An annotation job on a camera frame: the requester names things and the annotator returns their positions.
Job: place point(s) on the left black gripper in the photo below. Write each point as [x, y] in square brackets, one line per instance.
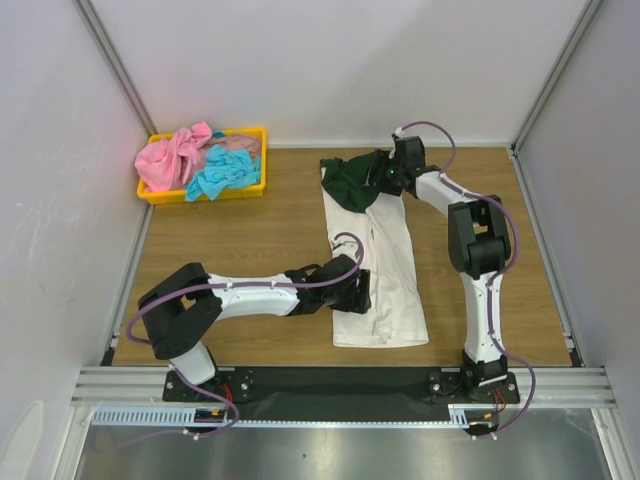
[357, 301]

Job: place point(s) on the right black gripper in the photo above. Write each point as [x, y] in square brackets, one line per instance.
[377, 168]

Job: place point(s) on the white green raglan t-shirt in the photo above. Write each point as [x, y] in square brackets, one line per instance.
[396, 318]

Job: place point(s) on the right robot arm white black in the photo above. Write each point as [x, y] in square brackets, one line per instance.
[478, 248]

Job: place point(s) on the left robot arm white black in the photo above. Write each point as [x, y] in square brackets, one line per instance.
[178, 311]

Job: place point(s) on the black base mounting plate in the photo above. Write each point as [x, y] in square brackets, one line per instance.
[360, 387]

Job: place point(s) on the mauve t-shirt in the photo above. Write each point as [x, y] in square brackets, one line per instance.
[235, 142]

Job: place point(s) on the cyan t-shirt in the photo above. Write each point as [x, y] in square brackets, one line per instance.
[224, 170]

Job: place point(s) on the yellow plastic bin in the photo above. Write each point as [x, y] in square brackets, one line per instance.
[178, 196]

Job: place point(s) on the pink t-shirt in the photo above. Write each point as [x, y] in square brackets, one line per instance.
[169, 164]

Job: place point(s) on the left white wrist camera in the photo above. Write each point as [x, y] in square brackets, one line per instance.
[344, 246]

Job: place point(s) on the white slotted cable duct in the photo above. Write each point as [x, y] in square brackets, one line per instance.
[427, 416]

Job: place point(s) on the right aluminium frame post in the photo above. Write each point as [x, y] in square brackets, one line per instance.
[585, 19]

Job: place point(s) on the aluminium frame post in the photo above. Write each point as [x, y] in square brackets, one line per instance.
[107, 49]
[585, 19]

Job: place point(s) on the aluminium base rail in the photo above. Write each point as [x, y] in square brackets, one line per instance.
[556, 387]

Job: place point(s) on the left aluminium frame post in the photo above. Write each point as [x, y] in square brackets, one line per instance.
[107, 49]

